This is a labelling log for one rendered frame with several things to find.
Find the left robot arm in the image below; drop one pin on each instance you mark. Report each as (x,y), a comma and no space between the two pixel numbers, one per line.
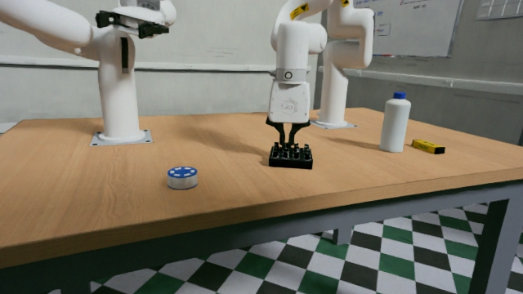
(295,38)

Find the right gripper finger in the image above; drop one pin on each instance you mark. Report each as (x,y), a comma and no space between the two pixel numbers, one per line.
(103,19)
(145,29)

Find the white plastic bottle with blue cap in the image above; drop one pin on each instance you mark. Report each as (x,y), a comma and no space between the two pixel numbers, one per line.
(394,123)

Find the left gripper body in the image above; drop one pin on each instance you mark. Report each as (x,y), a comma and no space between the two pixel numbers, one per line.
(289,103)

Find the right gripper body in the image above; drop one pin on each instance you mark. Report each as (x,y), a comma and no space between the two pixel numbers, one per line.
(136,15)

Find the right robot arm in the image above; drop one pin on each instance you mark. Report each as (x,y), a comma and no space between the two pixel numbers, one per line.
(69,31)

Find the short grey cylinder with blue top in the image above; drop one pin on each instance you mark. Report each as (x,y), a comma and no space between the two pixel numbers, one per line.
(182,178)

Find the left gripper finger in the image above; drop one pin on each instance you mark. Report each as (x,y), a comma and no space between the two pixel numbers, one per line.
(295,128)
(280,128)

